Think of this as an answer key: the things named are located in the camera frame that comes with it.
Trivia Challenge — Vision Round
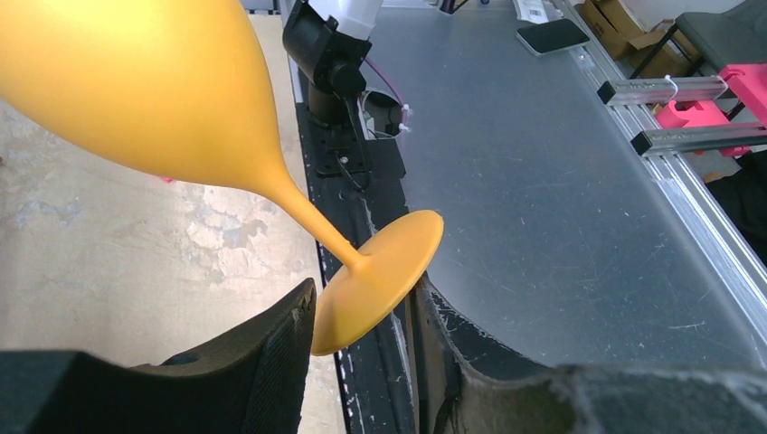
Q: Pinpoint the black smartphone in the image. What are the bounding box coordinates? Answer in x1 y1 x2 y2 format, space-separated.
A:
516 18 591 56

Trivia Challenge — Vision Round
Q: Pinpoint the yellow wine glass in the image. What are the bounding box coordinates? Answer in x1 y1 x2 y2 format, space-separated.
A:
1 1 443 356

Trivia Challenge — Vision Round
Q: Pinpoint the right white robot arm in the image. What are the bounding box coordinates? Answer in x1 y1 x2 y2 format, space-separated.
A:
282 0 383 127

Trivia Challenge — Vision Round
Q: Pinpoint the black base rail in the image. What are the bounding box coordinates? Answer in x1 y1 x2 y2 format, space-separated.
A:
287 53 432 434

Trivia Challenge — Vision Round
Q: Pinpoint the pink plastic part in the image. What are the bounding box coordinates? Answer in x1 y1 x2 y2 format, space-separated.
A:
655 63 766 131

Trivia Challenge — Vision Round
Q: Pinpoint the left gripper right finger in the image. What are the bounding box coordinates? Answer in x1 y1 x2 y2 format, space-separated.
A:
412 278 766 433

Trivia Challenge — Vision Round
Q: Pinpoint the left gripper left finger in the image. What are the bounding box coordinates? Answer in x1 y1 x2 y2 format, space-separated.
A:
1 279 317 433

